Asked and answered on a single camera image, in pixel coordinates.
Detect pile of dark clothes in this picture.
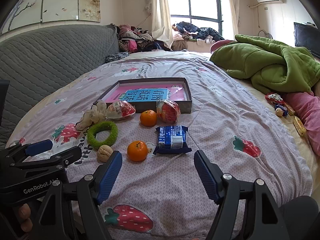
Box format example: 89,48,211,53
172,21,225,47

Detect cream curtain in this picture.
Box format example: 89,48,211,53
222,0,240,40
144,0,174,49

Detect small doll toy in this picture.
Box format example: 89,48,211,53
265,93,284,105

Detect green fuzzy hair ring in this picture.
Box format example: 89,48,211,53
87,121,118,150

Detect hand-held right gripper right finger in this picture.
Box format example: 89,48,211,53
194,150,292,240

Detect beige hair scrunchie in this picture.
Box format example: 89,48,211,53
75,99,108,131

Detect walnut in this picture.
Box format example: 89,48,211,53
97,144,114,163

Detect red snack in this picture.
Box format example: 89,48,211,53
156,100,181,124
106,100,136,120

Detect orange mandarin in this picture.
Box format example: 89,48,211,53
140,110,158,127
127,140,148,162

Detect person's left hand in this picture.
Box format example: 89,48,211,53
14,203,33,233

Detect pink blanket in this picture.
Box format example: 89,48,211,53
286,91,320,158

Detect green blanket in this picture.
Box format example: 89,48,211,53
209,34,320,94

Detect black television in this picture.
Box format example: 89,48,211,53
294,22,320,58

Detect pink and blue book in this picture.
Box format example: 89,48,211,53
104,84,187,108

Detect pink pillow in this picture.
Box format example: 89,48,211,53
210,40,235,53

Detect window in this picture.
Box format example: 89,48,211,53
165,0,224,40

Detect dark patterned cloth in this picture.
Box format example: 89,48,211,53
105,52,129,63

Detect blue candy wrapper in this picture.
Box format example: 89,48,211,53
274,104,288,117

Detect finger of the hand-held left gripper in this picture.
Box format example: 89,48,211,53
9,146,82,173
0,139,53,166

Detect flower wall painting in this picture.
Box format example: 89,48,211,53
0,0,102,34

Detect grey quilted headboard cover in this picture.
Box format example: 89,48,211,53
0,24,120,150

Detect grey cardboard box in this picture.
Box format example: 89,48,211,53
93,77,193,114

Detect strawberry print bed sheet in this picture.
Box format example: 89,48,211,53
5,50,313,240

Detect blue snack packet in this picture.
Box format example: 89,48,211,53
153,125,192,155

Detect yellow snack packet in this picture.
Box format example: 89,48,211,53
291,116,307,137

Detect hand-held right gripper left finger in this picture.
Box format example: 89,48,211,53
31,151,123,240

